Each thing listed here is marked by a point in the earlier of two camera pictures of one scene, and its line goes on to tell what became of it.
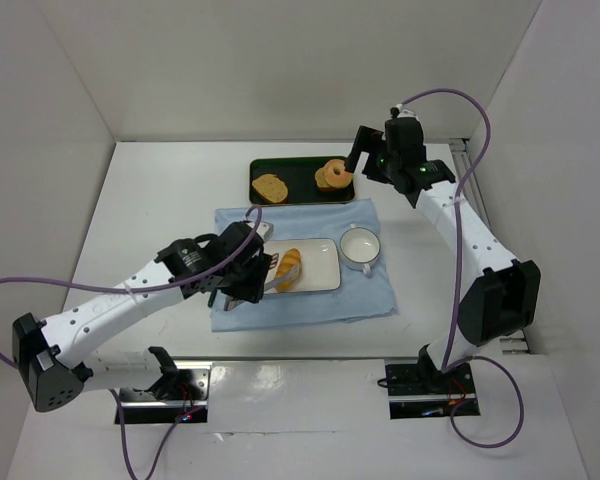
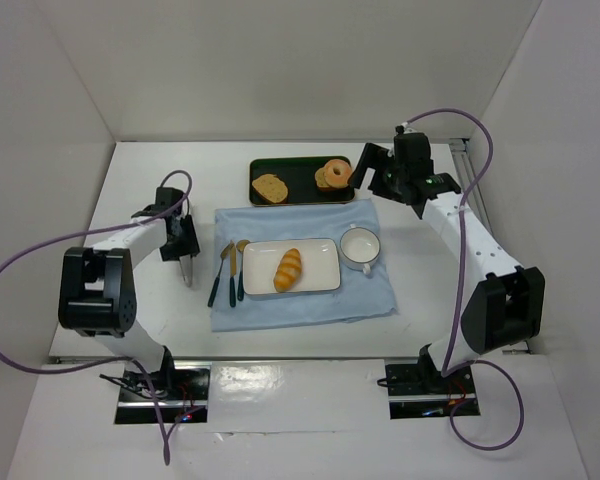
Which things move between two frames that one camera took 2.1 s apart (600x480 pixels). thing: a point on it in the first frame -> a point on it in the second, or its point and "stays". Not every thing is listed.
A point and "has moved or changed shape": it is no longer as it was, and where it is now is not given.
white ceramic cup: [359, 247] stays
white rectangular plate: [320, 263] stays
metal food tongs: [233, 300] has moved or changed shape
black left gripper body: [256, 276] -> [181, 250]
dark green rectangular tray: [298, 175] stays
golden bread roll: [289, 270] stays
